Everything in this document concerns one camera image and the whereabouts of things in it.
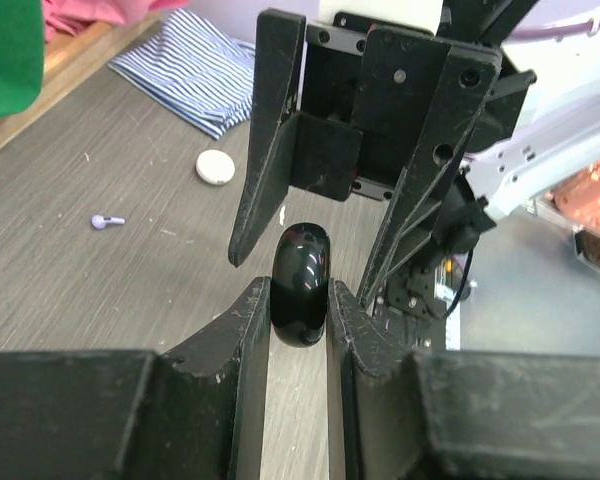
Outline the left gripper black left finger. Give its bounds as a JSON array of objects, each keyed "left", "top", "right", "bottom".
[{"left": 0, "top": 277, "right": 270, "bottom": 479}]

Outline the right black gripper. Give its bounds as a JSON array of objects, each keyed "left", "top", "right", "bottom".
[{"left": 227, "top": 10, "right": 536, "bottom": 307}]

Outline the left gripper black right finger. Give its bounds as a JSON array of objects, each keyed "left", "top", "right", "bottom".
[{"left": 326, "top": 280, "right": 600, "bottom": 479}]

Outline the black round earbud case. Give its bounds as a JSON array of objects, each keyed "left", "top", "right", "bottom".
[{"left": 270, "top": 223, "right": 331, "bottom": 348}]

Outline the white earbud charging case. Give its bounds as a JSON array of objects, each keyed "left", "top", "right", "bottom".
[{"left": 195, "top": 149, "right": 236, "bottom": 186}]

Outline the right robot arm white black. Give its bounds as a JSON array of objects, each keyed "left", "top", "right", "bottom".
[{"left": 228, "top": 1, "right": 600, "bottom": 321}]

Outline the blue white striped cloth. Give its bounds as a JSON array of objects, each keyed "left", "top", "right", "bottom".
[{"left": 109, "top": 9, "right": 255, "bottom": 140}]

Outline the purple earbud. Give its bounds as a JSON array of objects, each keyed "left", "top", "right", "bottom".
[{"left": 91, "top": 215, "right": 126, "bottom": 230}]

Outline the pink plastic basket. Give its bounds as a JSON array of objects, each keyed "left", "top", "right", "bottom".
[{"left": 553, "top": 160, "right": 600, "bottom": 235}]

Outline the wooden clothes rack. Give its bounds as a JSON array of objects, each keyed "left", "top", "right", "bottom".
[{"left": 0, "top": 13, "right": 159, "bottom": 150}]

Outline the pink t-shirt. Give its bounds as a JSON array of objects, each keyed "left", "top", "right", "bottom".
[{"left": 42, "top": 0, "right": 188, "bottom": 43}]

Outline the green cloth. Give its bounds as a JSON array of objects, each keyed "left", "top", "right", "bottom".
[{"left": 0, "top": 0, "right": 45, "bottom": 118}]

